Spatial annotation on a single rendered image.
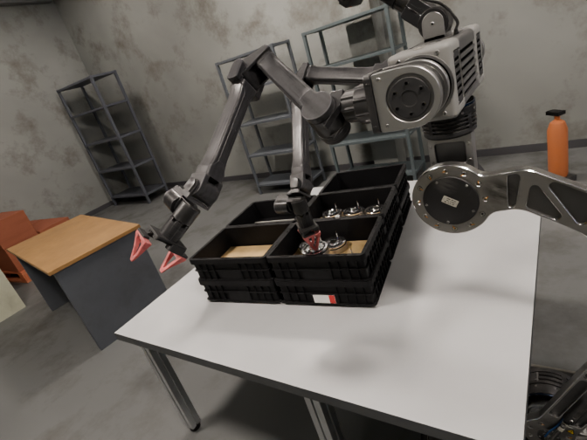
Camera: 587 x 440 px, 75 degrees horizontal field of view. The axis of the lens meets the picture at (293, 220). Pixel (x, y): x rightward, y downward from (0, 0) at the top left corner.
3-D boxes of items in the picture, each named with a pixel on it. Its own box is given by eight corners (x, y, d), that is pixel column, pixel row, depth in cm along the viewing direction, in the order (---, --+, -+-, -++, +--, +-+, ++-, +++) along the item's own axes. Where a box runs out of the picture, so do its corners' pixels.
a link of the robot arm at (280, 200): (298, 176, 133) (311, 182, 140) (272, 179, 140) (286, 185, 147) (295, 209, 131) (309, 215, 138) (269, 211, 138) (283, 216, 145)
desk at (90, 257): (113, 272, 429) (80, 214, 401) (176, 299, 334) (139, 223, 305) (47, 312, 385) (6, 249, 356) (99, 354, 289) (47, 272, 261)
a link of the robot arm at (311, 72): (294, 58, 145) (308, 71, 153) (283, 92, 145) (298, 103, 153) (404, 57, 118) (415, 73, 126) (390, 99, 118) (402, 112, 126)
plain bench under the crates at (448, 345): (547, 282, 224) (543, 171, 197) (535, 614, 108) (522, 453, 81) (315, 265, 316) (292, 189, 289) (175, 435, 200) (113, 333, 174)
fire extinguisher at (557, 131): (576, 174, 331) (576, 103, 308) (576, 186, 312) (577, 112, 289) (540, 175, 346) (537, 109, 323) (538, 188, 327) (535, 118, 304)
